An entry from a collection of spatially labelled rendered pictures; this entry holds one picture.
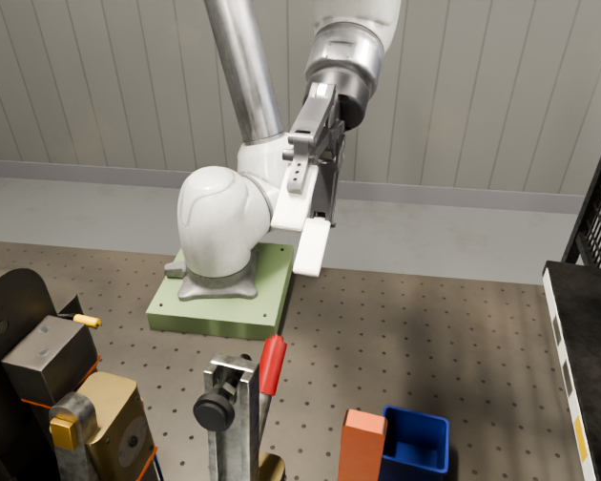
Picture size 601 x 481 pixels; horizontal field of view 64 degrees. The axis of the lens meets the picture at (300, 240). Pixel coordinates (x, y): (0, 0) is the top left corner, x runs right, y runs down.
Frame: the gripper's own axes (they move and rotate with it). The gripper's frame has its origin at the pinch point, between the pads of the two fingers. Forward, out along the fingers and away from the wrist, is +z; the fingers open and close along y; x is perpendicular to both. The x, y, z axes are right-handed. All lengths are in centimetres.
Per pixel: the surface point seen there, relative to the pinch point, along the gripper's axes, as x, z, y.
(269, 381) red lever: 0.5, 14.5, 0.1
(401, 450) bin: 15, 17, -49
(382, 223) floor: -8, -102, -208
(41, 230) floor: -193, -52, -175
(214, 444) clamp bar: -1.3, 20.6, 5.9
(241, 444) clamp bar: 1.1, 20.0, 6.5
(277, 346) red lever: 0.4, 11.3, 0.2
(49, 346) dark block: -23.1, 16.1, 0.3
